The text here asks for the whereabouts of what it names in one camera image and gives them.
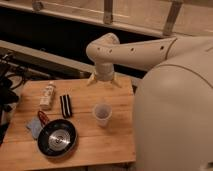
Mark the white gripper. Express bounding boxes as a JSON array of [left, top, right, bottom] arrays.
[[87, 63, 122, 88]]

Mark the black white striped eraser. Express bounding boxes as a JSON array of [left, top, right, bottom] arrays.
[[60, 94, 72, 118]]

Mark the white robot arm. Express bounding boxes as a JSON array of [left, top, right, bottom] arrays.
[[86, 33, 213, 171]]

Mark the white tube bottle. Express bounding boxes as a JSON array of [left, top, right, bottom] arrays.
[[39, 81, 55, 110]]

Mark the blue cloth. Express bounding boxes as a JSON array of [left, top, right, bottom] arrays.
[[26, 117, 42, 139]]

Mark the black frying pan red handle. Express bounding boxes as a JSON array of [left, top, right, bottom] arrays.
[[37, 111, 78, 158]]

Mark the black cables and equipment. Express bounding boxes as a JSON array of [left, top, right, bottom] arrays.
[[0, 51, 29, 146]]

